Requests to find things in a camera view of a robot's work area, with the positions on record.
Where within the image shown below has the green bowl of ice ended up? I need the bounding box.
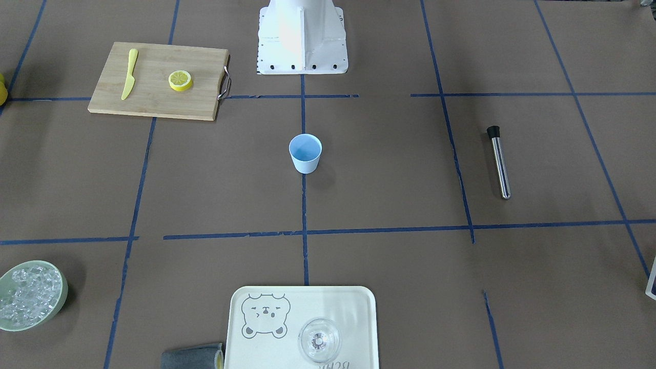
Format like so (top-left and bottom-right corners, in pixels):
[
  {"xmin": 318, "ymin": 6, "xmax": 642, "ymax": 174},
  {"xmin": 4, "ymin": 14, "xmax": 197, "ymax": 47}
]
[{"xmin": 1, "ymin": 261, "xmax": 69, "ymax": 332}]

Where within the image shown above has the grey folded cloth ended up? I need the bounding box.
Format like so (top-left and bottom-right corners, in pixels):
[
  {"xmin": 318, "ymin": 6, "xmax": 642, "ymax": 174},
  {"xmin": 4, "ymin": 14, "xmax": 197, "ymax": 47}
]
[{"xmin": 160, "ymin": 342, "xmax": 223, "ymax": 368}]

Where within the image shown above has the yellow plastic knife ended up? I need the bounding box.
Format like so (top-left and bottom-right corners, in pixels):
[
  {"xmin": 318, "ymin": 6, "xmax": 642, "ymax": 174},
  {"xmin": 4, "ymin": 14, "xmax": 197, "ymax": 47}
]
[{"xmin": 121, "ymin": 48, "xmax": 138, "ymax": 100}]

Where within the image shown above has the cream bear tray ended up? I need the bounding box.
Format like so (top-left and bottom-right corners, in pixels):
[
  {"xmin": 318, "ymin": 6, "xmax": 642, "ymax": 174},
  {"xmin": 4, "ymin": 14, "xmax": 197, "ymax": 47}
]
[{"xmin": 223, "ymin": 286, "xmax": 380, "ymax": 368}]

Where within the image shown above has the yellow lemon slice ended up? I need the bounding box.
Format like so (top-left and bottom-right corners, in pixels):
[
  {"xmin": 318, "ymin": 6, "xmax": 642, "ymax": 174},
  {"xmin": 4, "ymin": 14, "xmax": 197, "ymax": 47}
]
[{"xmin": 168, "ymin": 70, "xmax": 194, "ymax": 92}]

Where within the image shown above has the bamboo cutting board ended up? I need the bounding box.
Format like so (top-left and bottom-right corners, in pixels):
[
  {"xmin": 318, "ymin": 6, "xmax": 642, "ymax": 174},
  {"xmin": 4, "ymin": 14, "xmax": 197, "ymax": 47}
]
[{"xmin": 88, "ymin": 42, "xmax": 230, "ymax": 121}]

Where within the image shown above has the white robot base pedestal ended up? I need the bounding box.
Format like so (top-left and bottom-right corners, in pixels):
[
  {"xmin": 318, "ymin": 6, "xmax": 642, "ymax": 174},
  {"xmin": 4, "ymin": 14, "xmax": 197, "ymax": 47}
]
[{"xmin": 256, "ymin": 1, "xmax": 349, "ymax": 75}]

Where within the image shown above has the light blue cup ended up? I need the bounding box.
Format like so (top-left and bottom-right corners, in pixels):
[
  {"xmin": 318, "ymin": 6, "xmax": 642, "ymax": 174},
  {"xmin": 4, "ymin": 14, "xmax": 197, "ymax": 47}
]
[{"xmin": 289, "ymin": 133, "xmax": 323, "ymax": 174}]

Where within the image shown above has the steel muddler black tip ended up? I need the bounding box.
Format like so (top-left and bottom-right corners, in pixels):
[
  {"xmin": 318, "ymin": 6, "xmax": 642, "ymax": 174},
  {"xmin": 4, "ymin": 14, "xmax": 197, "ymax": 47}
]
[{"xmin": 486, "ymin": 125, "xmax": 511, "ymax": 199}]

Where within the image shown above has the clear wine glass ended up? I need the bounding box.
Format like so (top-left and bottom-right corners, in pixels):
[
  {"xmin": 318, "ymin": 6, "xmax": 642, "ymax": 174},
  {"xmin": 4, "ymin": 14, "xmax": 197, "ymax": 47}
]
[{"xmin": 297, "ymin": 317, "xmax": 342, "ymax": 364}]

